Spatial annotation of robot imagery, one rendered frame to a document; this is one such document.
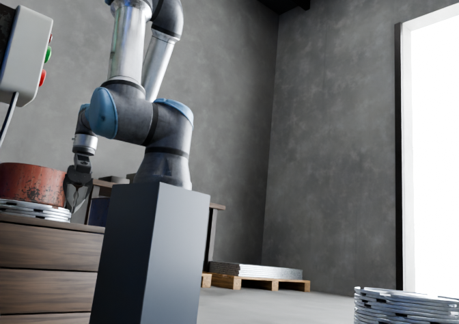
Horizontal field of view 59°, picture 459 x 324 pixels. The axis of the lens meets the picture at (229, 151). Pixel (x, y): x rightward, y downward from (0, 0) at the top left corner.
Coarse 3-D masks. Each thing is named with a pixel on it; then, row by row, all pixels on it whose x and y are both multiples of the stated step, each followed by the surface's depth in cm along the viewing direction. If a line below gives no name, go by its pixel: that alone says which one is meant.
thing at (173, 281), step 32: (128, 192) 99; (160, 192) 93; (192, 192) 101; (128, 224) 96; (160, 224) 92; (192, 224) 100; (128, 256) 93; (160, 256) 91; (192, 256) 99; (96, 288) 97; (128, 288) 90; (160, 288) 90; (192, 288) 98; (96, 320) 94; (128, 320) 88; (160, 320) 90; (192, 320) 97
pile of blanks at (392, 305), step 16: (368, 304) 111; (384, 304) 99; (400, 304) 97; (416, 304) 96; (432, 304) 95; (448, 304) 103; (368, 320) 102; (384, 320) 98; (400, 320) 96; (416, 320) 95; (432, 320) 94; (448, 320) 94
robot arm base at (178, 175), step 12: (144, 156) 105; (156, 156) 101; (168, 156) 101; (180, 156) 103; (144, 168) 101; (156, 168) 99; (168, 168) 100; (180, 168) 102; (144, 180) 99; (156, 180) 98; (168, 180) 98; (180, 180) 100
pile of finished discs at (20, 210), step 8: (0, 208) 113; (8, 208) 109; (16, 208) 110; (24, 208) 111; (32, 208) 112; (40, 208) 113; (48, 208) 115; (24, 216) 110; (32, 216) 112; (40, 216) 114; (48, 216) 115; (56, 216) 117; (64, 216) 121
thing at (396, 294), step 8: (368, 288) 121; (376, 288) 122; (384, 296) 100; (392, 296) 98; (400, 296) 97; (408, 296) 96; (416, 296) 103; (424, 296) 103; (432, 296) 107; (440, 296) 116; (456, 304) 96
